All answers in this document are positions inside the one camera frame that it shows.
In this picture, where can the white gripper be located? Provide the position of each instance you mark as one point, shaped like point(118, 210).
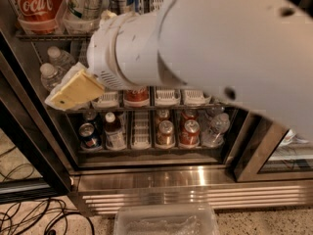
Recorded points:
point(99, 54)

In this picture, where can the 7up can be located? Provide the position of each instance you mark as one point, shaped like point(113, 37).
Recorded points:
point(84, 9)

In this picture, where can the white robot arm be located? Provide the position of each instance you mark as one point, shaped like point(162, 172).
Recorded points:
point(255, 54)

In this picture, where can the rear water bottle middle shelf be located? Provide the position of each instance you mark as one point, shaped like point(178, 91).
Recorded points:
point(60, 58)

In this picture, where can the water bottle shelf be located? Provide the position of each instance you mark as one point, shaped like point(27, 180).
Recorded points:
point(60, 58)
point(51, 76)

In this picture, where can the front water bottle middle shelf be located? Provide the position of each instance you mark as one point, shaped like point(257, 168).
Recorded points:
point(51, 76)

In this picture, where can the front Coca-Cola can middle shelf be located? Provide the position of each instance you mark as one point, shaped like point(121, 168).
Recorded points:
point(136, 96)

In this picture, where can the top shelf Coca-Cola can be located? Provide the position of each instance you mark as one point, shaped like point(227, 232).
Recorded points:
point(39, 16)

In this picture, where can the blue Pepsi can bottom shelf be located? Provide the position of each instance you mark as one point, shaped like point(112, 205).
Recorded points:
point(89, 136)

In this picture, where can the rear bronze can bottom shelf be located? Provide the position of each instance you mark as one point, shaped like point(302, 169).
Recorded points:
point(162, 115)

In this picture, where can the bronze can shelf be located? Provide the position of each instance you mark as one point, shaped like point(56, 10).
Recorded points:
point(165, 133)
point(162, 115)

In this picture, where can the front bronze can bottom shelf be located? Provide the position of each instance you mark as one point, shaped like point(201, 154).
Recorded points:
point(165, 133)

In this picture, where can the stainless steel fridge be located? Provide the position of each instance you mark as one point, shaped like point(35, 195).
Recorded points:
point(103, 182)

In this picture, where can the rear red can bottom shelf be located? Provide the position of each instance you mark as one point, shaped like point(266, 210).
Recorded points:
point(188, 114)

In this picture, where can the red can shelf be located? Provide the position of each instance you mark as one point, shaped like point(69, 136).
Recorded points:
point(189, 133)
point(188, 114)

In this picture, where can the front red can bottom shelf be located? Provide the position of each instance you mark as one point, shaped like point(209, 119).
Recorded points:
point(189, 133)

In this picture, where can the left open fridge door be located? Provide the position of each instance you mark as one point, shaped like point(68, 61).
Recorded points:
point(21, 122)

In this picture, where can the clear bottle bottom shelf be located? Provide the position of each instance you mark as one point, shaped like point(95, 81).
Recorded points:
point(213, 135)

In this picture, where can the right glass fridge door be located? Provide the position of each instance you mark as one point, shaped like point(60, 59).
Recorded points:
point(274, 152)

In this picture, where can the brown drink bottle white cap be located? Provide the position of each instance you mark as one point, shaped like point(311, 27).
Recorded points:
point(113, 130)

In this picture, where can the clear plastic bin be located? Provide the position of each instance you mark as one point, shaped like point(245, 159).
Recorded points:
point(173, 219)

